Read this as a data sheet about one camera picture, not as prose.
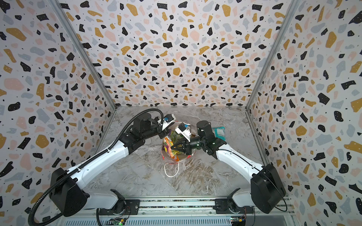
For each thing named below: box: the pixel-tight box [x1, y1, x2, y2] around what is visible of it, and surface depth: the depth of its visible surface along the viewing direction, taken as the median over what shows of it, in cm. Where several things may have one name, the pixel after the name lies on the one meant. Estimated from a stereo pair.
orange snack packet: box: [162, 135, 180, 162], surface depth 71 cm
